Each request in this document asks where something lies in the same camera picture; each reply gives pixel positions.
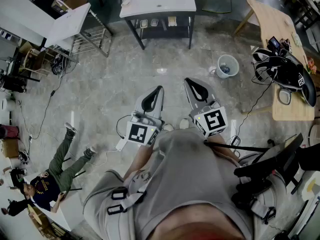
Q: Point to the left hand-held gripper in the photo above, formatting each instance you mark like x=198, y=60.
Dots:
x=140, y=134

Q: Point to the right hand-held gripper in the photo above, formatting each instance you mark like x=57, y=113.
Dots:
x=212, y=121

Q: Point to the person's right forearm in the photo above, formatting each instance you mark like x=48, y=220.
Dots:
x=221, y=146

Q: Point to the person's left forearm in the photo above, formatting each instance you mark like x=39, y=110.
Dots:
x=138, y=159

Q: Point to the white soap dish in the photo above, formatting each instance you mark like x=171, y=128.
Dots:
x=143, y=23
x=154, y=22

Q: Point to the beige soap dish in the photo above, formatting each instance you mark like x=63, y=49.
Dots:
x=172, y=21

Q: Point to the person's left shoe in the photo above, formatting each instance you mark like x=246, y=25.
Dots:
x=168, y=127

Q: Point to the person's shoe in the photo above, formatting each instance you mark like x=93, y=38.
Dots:
x=184, y=123
x=168, y=127

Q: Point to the person's right shoe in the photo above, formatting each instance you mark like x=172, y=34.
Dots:
x=184, y=123

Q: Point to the white mesh wastebasket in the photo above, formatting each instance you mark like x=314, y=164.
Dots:
x=227, y=66

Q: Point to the white power adapter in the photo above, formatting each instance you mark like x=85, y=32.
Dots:
x=121, y=145

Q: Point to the black washbasin stand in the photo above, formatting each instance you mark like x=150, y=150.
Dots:
x=165, y=31

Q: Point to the grey oval case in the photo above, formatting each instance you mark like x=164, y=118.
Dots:
x=284, y=97

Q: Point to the person's grey shirt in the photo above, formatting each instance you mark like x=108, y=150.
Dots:
x=180, y=184

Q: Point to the black and white backpack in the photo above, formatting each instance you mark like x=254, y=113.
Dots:
x=290, y=71

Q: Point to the white washbasin top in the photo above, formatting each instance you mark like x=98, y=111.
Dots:
x=162, y=0

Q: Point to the light wooden table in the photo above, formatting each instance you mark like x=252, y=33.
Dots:
x=277, y=24

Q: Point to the black office chair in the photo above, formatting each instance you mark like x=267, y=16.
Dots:
x=277, y=164

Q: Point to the pink flowers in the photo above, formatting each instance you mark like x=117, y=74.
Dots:
x=312, y=66

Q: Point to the wooden chair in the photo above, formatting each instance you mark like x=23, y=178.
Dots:
x=32, y=61

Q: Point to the white power strip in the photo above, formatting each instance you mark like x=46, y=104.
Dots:
x=30, y=138

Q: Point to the white cabinet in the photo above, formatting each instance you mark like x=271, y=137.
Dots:
x=37, y=14

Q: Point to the black camera device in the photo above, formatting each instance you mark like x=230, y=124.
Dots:
x=274, y=43

